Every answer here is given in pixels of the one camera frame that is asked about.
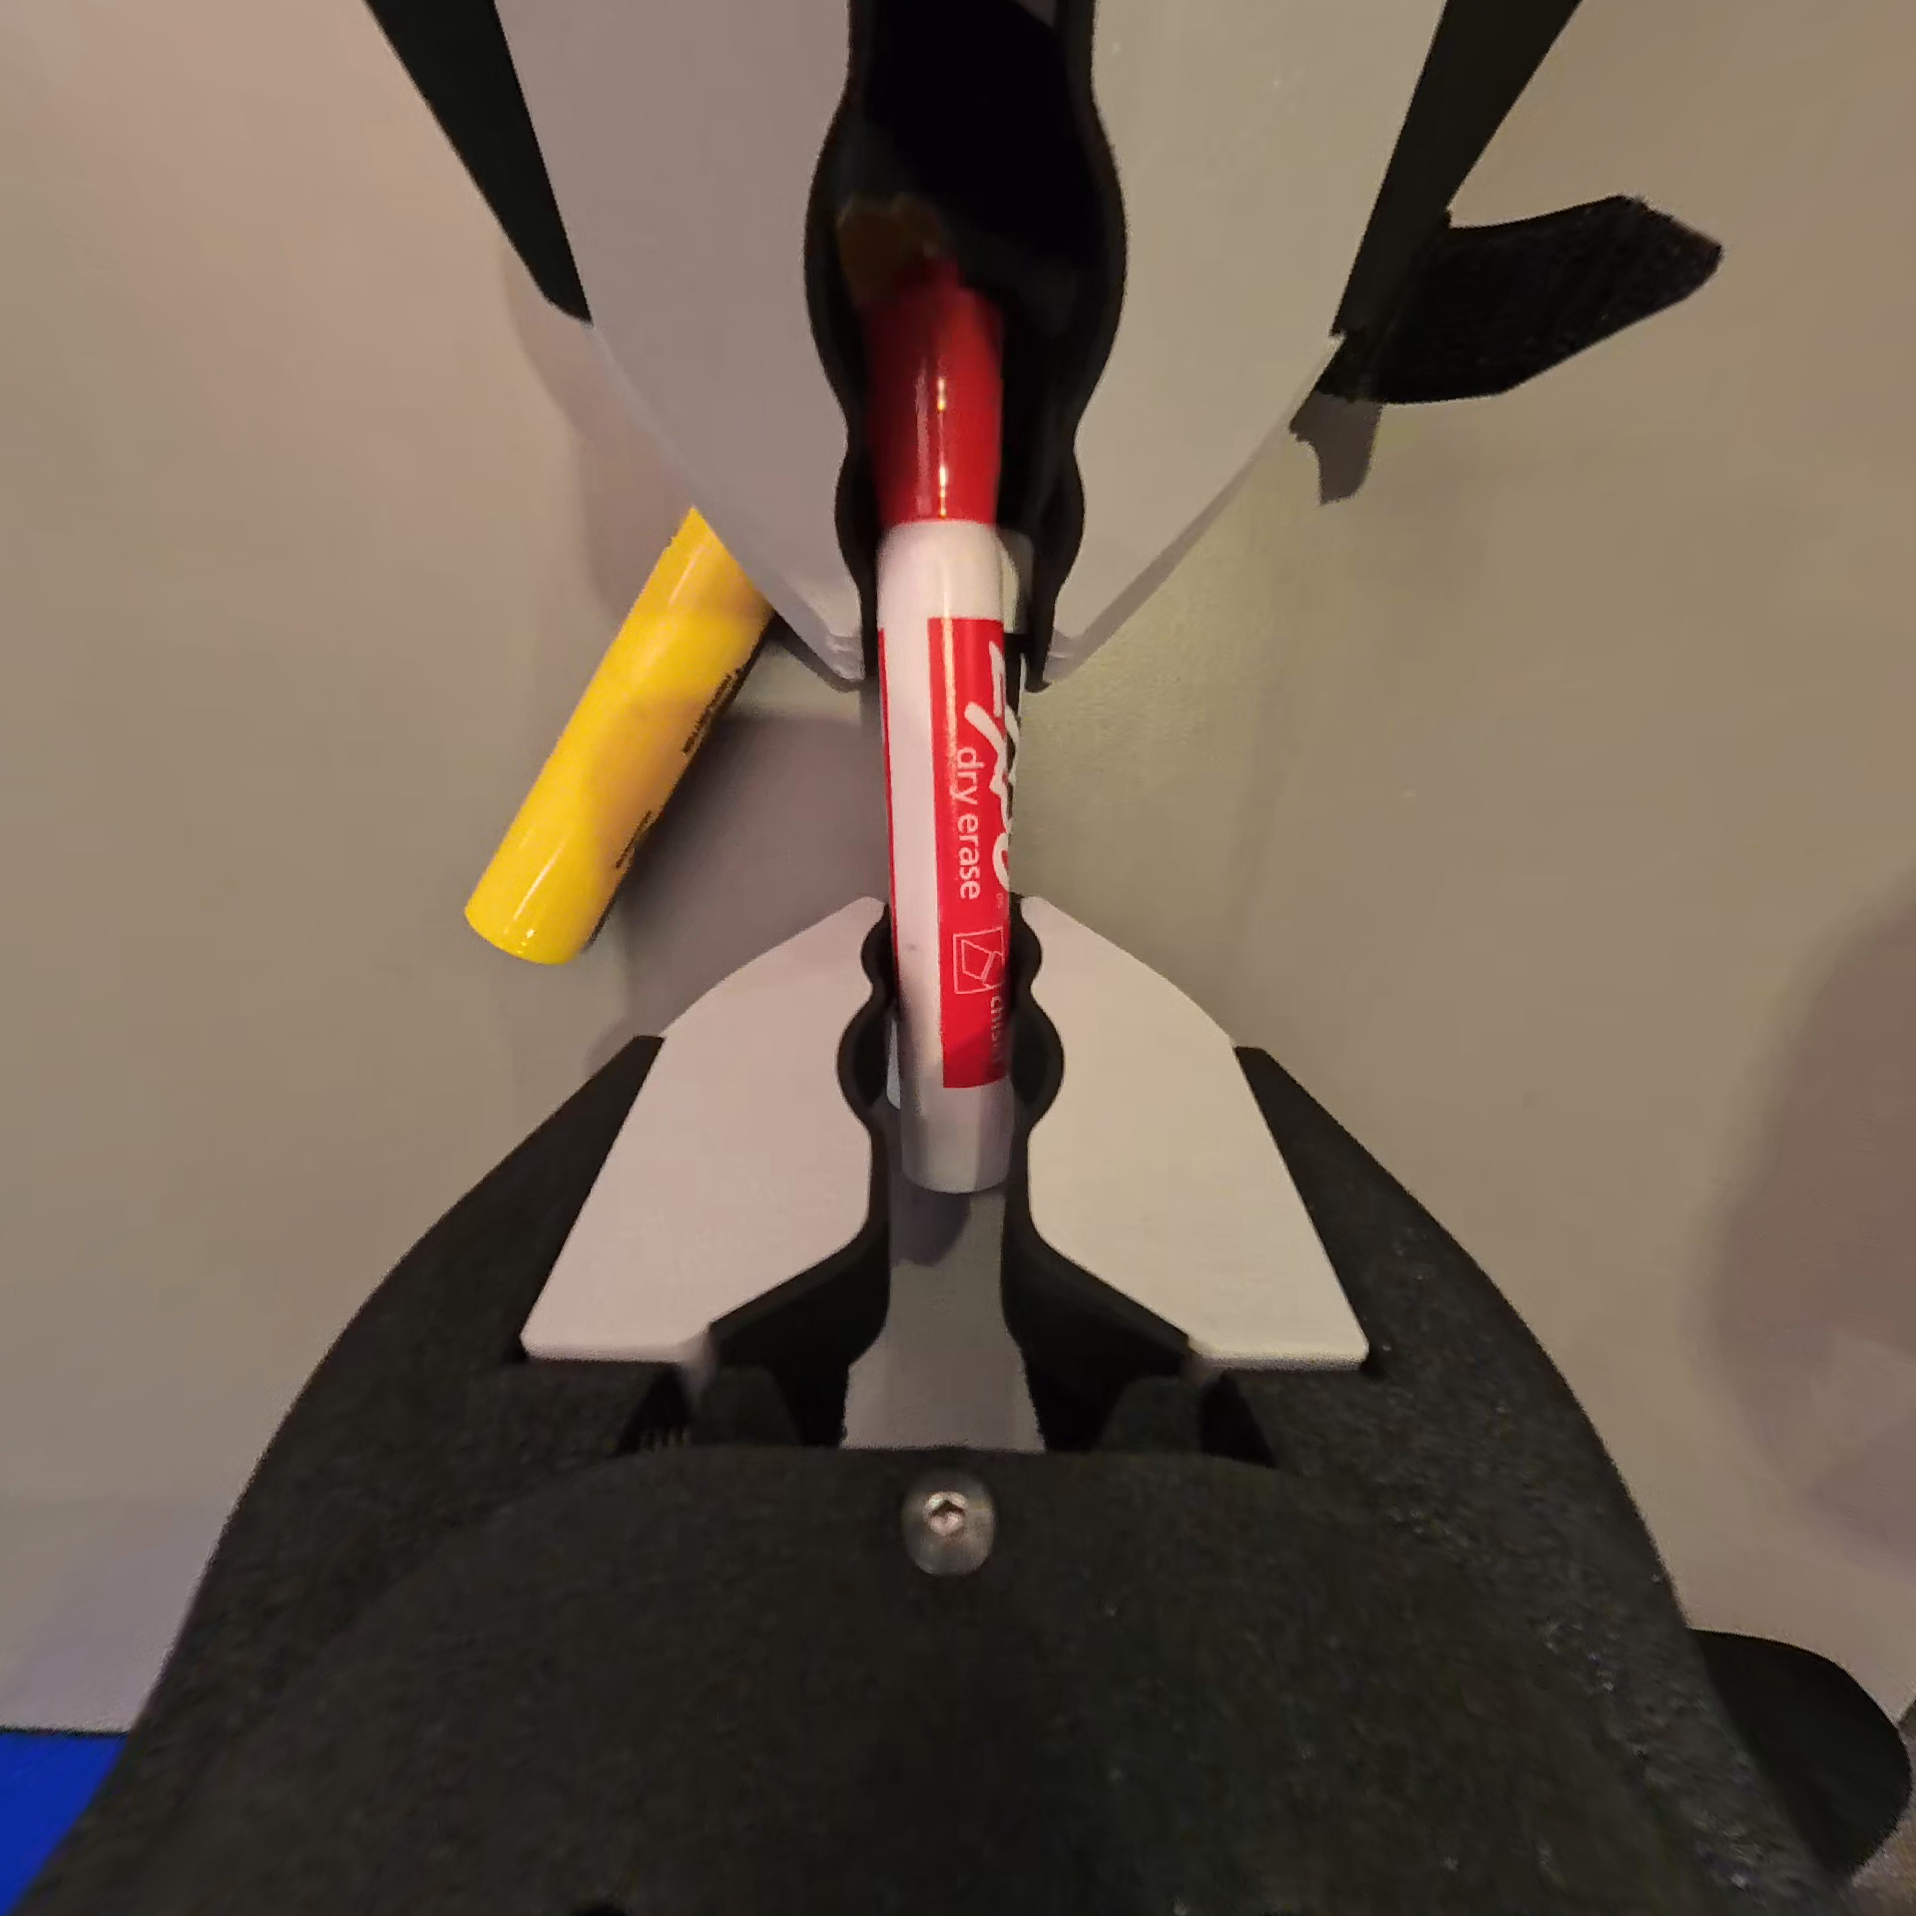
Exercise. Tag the yellow marker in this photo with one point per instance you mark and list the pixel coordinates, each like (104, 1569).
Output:
(599, 779)

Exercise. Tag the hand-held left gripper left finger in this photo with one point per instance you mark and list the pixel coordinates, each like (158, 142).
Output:
(719, 1183)

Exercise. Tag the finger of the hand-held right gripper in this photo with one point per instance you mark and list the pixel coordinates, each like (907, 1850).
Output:
(1241, 224)
(689, 270)

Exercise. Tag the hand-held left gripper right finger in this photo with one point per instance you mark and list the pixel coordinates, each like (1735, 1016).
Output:
(1182, 1183)

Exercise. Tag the red dry erase marker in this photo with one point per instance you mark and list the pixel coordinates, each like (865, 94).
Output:
(942, 748)

